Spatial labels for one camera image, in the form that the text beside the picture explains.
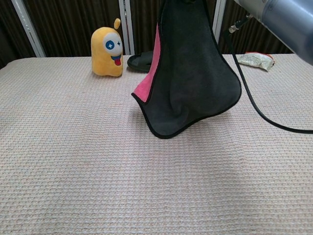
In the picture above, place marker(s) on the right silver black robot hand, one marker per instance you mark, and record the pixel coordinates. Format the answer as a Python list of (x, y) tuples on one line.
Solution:
[(188, 1)]

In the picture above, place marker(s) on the pink cloth with black trim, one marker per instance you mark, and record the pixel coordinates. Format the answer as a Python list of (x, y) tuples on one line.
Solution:
[(195, 73)]

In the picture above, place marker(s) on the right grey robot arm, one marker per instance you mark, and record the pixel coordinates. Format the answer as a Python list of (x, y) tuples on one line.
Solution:
[(288, 19)]

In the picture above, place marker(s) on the black rubber slipper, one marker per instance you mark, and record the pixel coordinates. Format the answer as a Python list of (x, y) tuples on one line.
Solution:
[(139, 62)]

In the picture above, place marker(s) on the white and orange snack packet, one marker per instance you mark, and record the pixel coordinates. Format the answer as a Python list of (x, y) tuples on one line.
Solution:
[(254, 60)]

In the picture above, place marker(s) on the yellow plush monster toy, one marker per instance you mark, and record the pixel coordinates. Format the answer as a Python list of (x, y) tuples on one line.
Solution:
[(102, 61)]

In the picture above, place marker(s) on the beige woven tablecloth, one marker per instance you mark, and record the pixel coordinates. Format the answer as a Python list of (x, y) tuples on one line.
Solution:
[(73, 147)]

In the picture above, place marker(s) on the white metal frame post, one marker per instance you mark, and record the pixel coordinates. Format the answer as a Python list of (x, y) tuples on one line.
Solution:
[(220, 14), (126, 24), (27, 27)]

